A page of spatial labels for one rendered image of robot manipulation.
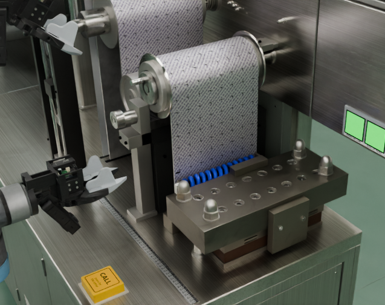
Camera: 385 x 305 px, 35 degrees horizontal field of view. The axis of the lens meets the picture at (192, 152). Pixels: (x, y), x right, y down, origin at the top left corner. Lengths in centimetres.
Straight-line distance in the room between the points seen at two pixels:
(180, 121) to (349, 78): 37
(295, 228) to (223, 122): 29
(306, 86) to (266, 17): 20
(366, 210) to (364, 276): 49
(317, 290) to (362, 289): 120
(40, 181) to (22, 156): 63
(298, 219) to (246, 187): 14
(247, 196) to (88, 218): 42
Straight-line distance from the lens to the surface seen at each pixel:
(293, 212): 137
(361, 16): 128
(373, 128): 131
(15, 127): 206
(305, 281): 147
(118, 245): 146
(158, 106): 135
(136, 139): 141
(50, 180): 126
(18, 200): 124
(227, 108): 142
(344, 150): 367
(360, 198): 326
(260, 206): 134
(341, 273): 156
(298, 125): 179
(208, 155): 144
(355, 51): 131
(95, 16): 151
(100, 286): 132
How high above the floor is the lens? 180
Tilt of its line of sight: 30 degrees down
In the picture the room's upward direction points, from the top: 2 degrees counter-clockwise
